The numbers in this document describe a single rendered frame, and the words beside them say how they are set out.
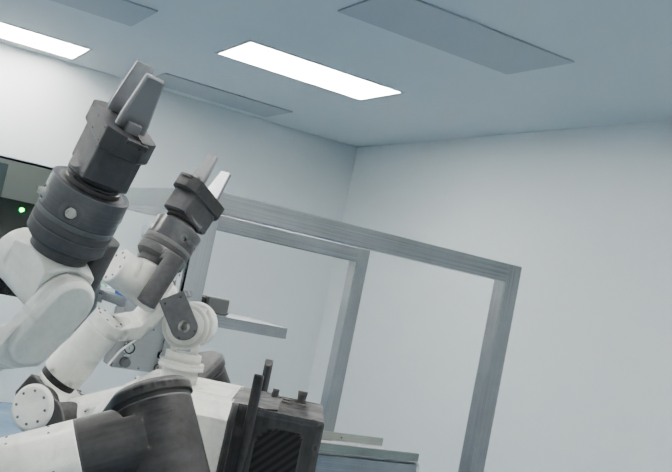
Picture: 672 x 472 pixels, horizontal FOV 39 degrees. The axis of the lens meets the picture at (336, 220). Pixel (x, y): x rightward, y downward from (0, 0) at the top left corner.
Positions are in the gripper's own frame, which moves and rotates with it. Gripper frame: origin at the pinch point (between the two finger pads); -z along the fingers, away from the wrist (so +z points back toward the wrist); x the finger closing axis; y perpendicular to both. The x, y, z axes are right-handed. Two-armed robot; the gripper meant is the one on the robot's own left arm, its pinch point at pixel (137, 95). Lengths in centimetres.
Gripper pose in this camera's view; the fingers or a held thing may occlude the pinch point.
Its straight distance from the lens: 101.5
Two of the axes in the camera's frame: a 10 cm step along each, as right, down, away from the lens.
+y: 7.9, 3.4, 5.1
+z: -4.9, 8.5, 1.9
